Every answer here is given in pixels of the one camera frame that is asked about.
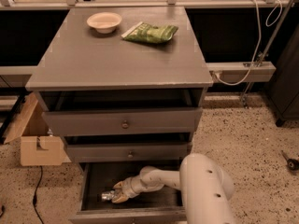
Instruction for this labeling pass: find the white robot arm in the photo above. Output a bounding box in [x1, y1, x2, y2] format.
[112, 153, 235, 224]

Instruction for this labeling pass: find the black floor cable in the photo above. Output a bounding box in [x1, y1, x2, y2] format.
[32, 165, 45, 224]

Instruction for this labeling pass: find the silver redbull can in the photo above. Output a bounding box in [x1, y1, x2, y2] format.
[101, 190, 119, 202]

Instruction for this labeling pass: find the cream paper bowl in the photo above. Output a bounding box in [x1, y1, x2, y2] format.
[87, 12, 122, 34]

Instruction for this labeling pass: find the black caster wheel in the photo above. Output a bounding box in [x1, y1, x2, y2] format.
[281, 151, 299, 171]

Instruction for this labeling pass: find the grey top drawer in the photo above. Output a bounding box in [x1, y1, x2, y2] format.
[42, 108, 202, 136]

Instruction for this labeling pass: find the cardboard box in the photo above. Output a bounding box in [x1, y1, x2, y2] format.
[4, 93, 70, 166]

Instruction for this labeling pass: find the grey wooden drawer cabinet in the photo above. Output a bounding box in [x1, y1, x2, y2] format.
[26, 7, 212, 224]

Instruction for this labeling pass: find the grey metal rail frame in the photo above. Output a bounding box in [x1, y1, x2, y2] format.
[1, 0, 297, 91]

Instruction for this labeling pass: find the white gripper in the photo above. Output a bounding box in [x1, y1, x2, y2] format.
[112, 175, 147, 203]

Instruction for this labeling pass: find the green chip bag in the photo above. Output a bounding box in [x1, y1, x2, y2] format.
[121, 21, 178, 44]

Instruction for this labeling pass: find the grey open bottom drawer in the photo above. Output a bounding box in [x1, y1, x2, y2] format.
[69, 161, 186, 224]

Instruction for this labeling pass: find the white hanging cable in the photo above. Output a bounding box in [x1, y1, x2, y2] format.
[214, 0, 284, 87]

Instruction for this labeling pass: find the grey middle drawer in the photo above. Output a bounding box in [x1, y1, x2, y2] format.
[65, 142, 192, 162]

